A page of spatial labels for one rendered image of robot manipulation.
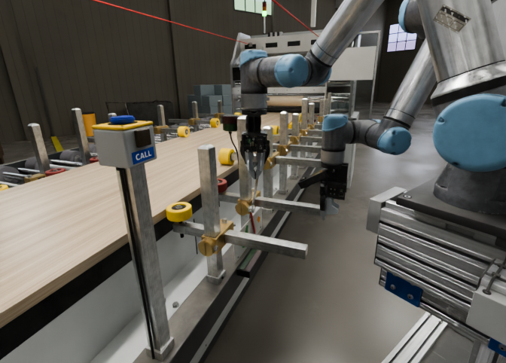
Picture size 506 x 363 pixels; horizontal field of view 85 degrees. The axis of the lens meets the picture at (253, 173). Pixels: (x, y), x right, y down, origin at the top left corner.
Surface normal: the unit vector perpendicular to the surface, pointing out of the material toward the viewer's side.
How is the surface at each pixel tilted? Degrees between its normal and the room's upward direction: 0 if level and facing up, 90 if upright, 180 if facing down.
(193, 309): 0
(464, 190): 72
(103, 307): 90
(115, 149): 90
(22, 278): 0
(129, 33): 90
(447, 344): 0
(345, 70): 90
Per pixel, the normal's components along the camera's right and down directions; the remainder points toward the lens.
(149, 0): 0.61, 0.24
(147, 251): 0.93, 0.10
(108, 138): -0.37, 0.30
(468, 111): -0.66, 0.36
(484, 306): -0.79, 0.21
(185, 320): -0.02, -0.95
